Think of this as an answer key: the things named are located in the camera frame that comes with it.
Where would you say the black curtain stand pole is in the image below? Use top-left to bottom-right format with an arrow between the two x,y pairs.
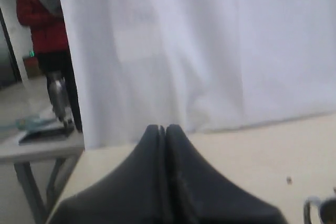
61,11 -> 84,133

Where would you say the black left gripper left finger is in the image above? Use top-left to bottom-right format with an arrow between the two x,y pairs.
50,125 -> 164,223

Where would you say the person in red jacket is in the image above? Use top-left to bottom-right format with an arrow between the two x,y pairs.
16,0 -> 74,78

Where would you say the loose kibble piece left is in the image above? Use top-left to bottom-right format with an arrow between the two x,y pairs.
286,177 -> 292,184

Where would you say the steel water bottle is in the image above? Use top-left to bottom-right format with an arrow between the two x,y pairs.
48,72 -> 68,125

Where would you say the left steel mug with kibble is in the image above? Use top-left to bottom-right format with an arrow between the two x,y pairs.
303,197 -> 335,224

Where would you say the teal booklet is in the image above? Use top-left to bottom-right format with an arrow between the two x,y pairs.
14,115 -> 56,131

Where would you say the brown cardboard box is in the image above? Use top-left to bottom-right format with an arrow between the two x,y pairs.
23,56 -> 43,79

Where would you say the grey side table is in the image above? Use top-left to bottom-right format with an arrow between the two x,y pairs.
1,122 -> 85,223

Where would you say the black tablet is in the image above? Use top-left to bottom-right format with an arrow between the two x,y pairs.
18,126 -> 75,145

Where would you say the white backdrop curtain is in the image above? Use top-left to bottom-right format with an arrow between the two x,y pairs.
61,0 -> 335,149

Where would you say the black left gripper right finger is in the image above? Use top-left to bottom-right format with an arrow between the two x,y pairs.
165,124 -> 287,223

